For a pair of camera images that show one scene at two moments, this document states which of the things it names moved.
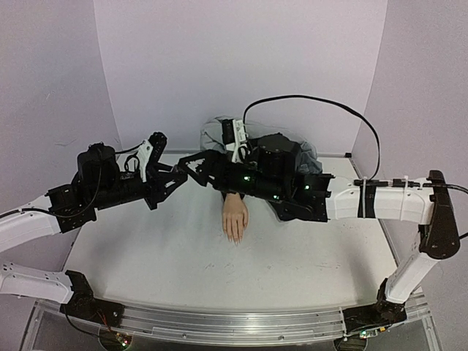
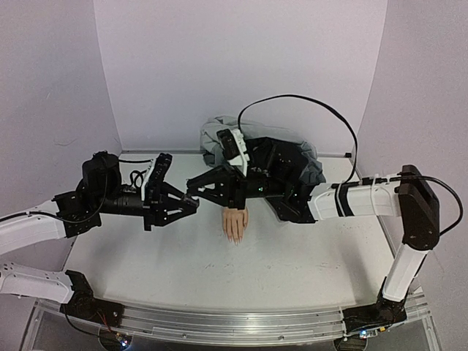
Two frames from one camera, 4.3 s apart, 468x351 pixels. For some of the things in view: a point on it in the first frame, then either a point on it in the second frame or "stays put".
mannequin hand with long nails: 235,217 stays put
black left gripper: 158,182 to 156,212
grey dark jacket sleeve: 211,137 stays put
